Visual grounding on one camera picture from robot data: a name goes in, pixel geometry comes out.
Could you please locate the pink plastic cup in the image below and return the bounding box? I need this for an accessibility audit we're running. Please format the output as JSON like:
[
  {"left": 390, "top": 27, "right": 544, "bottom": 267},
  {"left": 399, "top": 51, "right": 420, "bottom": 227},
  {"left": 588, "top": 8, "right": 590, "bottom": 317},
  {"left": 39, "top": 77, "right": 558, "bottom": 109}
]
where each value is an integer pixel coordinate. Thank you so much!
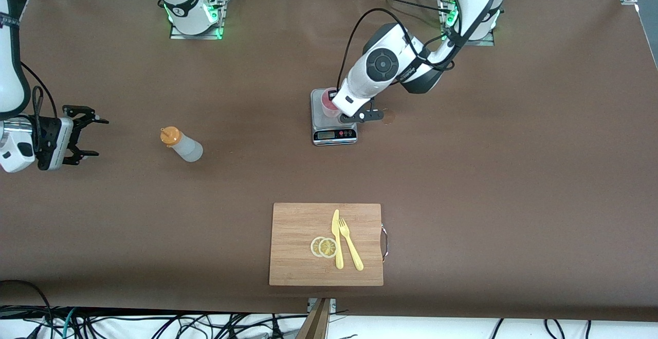
[{"left": 321, "top": 88, "right": 342, "bottom": 118}]

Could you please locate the clear sauce bottle orange cap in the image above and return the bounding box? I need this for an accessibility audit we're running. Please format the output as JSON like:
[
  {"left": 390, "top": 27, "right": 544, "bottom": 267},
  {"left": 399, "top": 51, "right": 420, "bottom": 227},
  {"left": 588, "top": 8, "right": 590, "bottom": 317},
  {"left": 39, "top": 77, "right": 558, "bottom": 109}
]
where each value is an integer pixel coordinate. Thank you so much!
[{"left": 160, "top": 126, "right": 204, "bottom": 163}]

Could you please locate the silver digital kitchen scale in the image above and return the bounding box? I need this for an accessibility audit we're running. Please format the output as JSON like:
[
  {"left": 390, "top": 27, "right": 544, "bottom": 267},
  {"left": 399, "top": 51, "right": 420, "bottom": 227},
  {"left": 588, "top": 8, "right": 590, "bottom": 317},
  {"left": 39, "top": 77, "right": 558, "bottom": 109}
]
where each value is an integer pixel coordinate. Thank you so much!
[{"left": 310, "top": 87, "right": 358, "bottom": 146}]

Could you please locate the brown table cover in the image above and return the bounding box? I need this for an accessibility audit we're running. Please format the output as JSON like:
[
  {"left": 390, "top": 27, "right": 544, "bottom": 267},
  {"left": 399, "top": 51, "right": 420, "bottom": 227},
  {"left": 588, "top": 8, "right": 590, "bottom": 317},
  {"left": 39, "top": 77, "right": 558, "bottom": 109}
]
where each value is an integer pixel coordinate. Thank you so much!
[{"left": 0, "top": 0, "right": 658, "bottom": 323}]

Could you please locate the yellow plastic knife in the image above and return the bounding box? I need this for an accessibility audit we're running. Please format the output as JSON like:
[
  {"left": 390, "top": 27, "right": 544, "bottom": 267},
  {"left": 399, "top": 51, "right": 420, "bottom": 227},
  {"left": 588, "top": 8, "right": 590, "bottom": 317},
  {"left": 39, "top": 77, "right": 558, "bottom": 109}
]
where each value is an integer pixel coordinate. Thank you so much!
[{"left": 332, "top": 209, "right": 344, "bottom": 270}]

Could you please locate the yellow plastic fork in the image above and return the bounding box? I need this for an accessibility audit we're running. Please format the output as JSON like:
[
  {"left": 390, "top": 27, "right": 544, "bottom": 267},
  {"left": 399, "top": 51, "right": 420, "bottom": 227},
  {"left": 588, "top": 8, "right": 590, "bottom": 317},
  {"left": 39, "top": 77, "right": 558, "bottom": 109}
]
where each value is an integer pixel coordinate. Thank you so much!
[{"left": 339, "top": 218, "right": 364, "bottom": 272}]

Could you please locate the wooden cutting board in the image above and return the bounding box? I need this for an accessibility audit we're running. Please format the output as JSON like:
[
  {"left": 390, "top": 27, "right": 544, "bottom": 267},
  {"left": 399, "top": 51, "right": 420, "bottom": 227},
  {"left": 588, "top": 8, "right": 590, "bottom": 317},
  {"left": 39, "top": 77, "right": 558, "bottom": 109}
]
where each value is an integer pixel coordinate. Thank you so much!
[{"left": 269, "top": 203, "right": 384, "bottom": 287}]

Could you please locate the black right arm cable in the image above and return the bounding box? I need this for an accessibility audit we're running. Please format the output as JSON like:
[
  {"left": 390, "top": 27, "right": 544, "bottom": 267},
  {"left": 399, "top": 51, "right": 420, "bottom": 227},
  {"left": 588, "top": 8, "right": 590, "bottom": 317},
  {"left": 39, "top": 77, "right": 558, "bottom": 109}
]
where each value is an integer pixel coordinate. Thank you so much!
[{"left": 21, "top": 61, "right": 58, "bottom": 123}]

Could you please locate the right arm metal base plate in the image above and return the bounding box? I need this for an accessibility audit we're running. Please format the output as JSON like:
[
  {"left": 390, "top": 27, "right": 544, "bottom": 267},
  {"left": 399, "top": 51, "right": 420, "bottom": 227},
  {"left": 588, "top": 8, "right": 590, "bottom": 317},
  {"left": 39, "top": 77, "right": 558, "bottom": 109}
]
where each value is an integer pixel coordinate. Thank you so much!
[{"left": 170, "top": 0, "right": 225, "bottom": 40}]

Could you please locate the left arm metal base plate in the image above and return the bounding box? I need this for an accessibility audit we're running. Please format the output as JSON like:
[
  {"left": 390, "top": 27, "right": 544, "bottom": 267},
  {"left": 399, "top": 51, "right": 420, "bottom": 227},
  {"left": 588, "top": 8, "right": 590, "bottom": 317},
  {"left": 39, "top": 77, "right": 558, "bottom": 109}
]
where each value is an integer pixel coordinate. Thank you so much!
[{"left": 441, "top": 0, "right": 495, "bottom": 46}]

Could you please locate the black looped floor cable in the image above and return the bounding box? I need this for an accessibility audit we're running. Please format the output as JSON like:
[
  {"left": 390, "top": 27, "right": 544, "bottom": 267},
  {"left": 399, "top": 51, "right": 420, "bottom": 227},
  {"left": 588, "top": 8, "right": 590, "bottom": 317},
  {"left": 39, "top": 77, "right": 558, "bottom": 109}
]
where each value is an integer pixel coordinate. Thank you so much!
[{"left": 0, "top": 279, "right": 53, "bottom": 339}]

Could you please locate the teal floor cable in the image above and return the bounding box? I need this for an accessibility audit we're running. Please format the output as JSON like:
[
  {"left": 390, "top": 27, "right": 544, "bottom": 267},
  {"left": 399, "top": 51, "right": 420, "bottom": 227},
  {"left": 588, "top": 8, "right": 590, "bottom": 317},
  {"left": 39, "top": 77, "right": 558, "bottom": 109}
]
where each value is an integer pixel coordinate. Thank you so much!
[{"left": 61, "top": 307, "right": 79, "bottom": 337}]

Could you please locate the small metal bracket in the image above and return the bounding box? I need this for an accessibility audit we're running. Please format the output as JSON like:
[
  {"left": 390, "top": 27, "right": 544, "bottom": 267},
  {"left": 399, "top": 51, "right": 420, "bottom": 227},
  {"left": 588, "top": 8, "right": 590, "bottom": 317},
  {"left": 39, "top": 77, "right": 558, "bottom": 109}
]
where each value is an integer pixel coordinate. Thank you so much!
[{"left": 307, "top": 298, "right": 337, "bottom": 313}]

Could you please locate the wooden post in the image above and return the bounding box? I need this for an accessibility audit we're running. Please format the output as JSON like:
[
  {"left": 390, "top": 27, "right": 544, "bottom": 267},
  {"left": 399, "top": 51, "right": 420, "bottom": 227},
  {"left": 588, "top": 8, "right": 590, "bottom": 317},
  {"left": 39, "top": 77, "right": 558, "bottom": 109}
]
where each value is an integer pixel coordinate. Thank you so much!
[{"left": 296, "top": 298, "right": 332, "bottom": 339}]

